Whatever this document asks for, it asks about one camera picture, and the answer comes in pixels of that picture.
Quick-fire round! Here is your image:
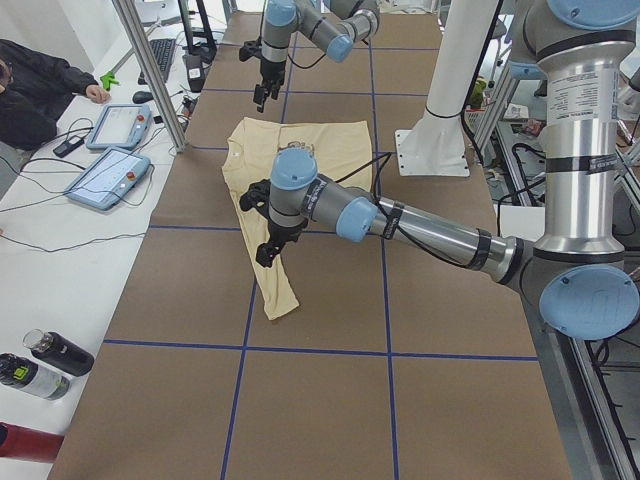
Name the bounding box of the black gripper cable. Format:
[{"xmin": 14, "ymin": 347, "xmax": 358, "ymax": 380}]
[{"xmin": 329, "ymin": 152, "xmax": 396, "ymax": 201}]

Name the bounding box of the teach pendant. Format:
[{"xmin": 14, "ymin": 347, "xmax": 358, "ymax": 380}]
[
  {"xmin": 85, "ymin": 104, "xmax": 153, "ymax": 151},
  {"xmin": 64, "ymin": 147, "xmax": 151, "ymax": 211}
]

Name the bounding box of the far teach pendant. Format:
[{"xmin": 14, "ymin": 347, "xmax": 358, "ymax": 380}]
[{"xmin": 85, "ymin": 104, "xmax": 153, "ymax": 151}]

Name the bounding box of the black keyboard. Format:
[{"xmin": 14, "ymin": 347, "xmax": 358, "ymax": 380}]
[{"xmin": 149, "ymin": 38, "xmax": 176, "ymax": 82}]

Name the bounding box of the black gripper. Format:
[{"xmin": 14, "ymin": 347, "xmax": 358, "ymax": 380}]
[
  {"xmin": 256, "ymin": 222, "xmax": 305, "ymax": 267},
  {"xmin": 254, "ymin": 58, "xmax": 286, "ymax": 112}
]

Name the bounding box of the green plastic clamp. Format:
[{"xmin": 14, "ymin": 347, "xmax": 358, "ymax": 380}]
[{"xmin": 100, "ymin": 71, "xmax": 120, "ymax": 92}]

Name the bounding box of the black water bottle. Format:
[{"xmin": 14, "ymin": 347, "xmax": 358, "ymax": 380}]
[{"xmin": 23, "ymin": 329, "xmax": 94, "ymax": 377}]

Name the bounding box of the person in black jacket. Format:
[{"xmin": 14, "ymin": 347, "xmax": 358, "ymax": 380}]
[{"xmin": 1, "ymin": 39, "xmax": 100, "ymax": 151}]

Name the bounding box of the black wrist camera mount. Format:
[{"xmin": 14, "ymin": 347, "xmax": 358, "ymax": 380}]
[{"xmin": 238, "ymin": 39, "xmax": 262, "ymax": 62}]

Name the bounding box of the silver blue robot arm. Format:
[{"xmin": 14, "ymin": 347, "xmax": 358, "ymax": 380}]
[
  {"xmin": 243, "ymin": 1, "xmax": 380, "ymax": 112},
  {"xmin": 240, "ymin": 1, "xmax": 639, "ymax": 340}
]

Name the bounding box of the black computer mouse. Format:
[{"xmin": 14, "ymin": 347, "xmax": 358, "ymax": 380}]
[{"xmin": 131, "ymin": 91, "xmax": 154, "ymax": 104}]

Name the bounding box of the person's hand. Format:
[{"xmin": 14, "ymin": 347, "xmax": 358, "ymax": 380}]
[{"xmin": 85, "ymin": 84, "xmax": 110, "ymax": 104}]

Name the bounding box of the cream long-sleeve graphic shirt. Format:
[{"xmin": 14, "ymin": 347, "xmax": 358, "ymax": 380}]
[{"xmin": 221, "ymin": 117, "xmax": 374, "ymax": 321}]

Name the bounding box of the near teach pendant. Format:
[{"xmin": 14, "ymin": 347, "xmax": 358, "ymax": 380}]
[{"xmin": 64, "ymin": 147, "xmax": 151, "ymax": 211}]

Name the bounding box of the red bottle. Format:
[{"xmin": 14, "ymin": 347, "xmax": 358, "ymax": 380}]
[{"xmin": 1, "ymin": 422, "xmax": 64, "ymax": 463}]

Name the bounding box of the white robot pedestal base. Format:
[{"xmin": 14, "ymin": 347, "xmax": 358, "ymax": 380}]
[{"xmin": 396, "ymin": 0, "xmax": 501, "ymax": 178}]

